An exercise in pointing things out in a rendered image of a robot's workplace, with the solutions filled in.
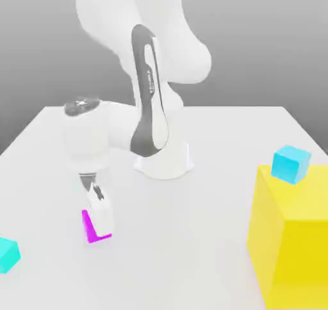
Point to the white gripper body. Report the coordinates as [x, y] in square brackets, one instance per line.
[102, 216]

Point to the small magenta cube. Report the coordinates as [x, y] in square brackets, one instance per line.
[89, 229]

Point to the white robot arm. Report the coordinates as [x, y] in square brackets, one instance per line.
[107, 133]

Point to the small turquoise cube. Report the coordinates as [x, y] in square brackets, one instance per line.
[7, 255]

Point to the small sky blue cube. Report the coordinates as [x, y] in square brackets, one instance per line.
[289, 164]

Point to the large yellow box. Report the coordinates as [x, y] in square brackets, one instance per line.
[289, 238]

